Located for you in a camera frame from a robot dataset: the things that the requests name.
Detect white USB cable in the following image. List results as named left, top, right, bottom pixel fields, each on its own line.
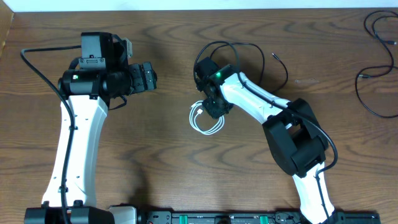
left=188, top=100, right=226, bottom=136

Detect thin black USB cable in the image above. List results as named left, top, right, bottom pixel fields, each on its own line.
left=354, top=10, right=398, bottom=119

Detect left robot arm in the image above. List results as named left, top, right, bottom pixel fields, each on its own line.
left=24, top=32, right=157, bottom=223

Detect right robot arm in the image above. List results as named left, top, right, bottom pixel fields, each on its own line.
left=193, top=57, right=335, bottom=223

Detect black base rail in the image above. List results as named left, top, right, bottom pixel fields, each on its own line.
left=136, top=210, right=381, bottom=224

